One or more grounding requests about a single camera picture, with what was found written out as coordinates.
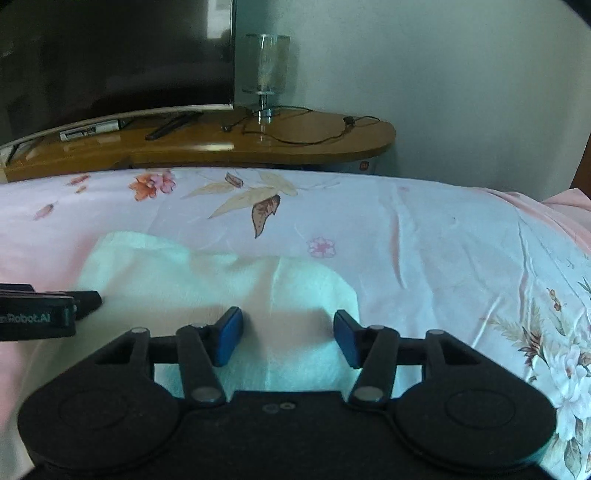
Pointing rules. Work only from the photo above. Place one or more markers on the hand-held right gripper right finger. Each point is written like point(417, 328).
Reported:
point(345, 339)

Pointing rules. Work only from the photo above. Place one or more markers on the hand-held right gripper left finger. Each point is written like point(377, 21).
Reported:
point(229, 339)

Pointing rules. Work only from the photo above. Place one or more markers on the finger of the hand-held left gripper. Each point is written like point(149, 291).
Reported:
point(88, 302)

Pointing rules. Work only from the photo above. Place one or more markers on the white small garment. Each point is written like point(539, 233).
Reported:
point(194, 277)

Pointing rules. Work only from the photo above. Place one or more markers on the floral pink bedsheet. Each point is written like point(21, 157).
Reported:
point(438, 240)

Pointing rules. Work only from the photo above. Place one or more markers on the silver set-top box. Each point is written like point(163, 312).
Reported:
point(87, 131)

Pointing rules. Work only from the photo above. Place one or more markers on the white appliance with red mark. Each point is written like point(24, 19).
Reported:
point(367, 165)

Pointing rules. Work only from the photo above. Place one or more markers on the wooden television stand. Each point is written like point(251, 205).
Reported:
point(207, 147)

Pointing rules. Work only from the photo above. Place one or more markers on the black flat television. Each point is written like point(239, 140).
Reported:
point(115, 60)

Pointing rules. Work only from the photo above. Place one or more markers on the pink pillow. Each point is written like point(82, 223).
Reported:
point(570, 212)

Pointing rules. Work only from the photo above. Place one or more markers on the glass table lamp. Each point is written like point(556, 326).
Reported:
point(267, 64)

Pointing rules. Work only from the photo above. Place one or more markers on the wooden headboard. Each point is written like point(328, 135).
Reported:
point(584, 166)

